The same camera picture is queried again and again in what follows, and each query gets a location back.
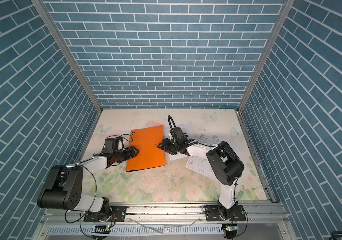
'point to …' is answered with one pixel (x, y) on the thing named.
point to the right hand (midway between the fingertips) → (158, 146)
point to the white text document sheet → (190, 131)
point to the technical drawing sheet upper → (210, 138)
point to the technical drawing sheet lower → (201, 165)
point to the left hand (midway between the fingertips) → (135, 152)
